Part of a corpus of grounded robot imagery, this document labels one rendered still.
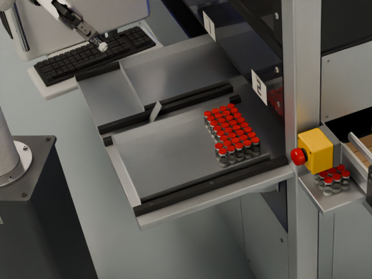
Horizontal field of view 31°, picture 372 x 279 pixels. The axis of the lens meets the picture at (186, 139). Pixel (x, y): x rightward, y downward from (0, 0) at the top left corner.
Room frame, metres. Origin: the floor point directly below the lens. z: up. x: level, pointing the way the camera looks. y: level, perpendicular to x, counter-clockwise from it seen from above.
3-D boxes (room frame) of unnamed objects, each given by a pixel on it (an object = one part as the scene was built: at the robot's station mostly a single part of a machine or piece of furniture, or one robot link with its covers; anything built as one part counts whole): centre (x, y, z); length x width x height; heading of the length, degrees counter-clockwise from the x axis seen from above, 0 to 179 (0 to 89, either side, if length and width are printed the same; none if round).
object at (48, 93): (1.98, 0.27, 0.79); 0.45 x 0.28 x 0.03; 112
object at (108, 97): (1.48, -0.01, 0.87); 0.70 x 0.48 x 0.02; 15
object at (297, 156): (1.11, -0.25, 0.99); 0.04 x 0.04 x 0.04; 15
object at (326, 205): (1.11, -0.34, 0.87); 0.14 x 0.13 x 0.02; 105
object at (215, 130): (1.32, -0.09, 0.90); 0.18 x 0.02 x 0.05; 15
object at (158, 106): (1.44, 0.12, 0.91); 0.14 x 0.03 x 0.06; 105
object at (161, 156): (1.30, 0.00, 0.90); 0.34 x 0.26 x 0.04; 105
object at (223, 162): (1.24, -0.09, 0.90); 0.02 x 0.02 x 0.05
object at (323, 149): (1.12, -0.29, 0.99); 0.08 x 0.07 x 0.07; 105
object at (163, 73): (1.66, -0.03, 0.90); 0.34 x 0.26 x 0.04; 105
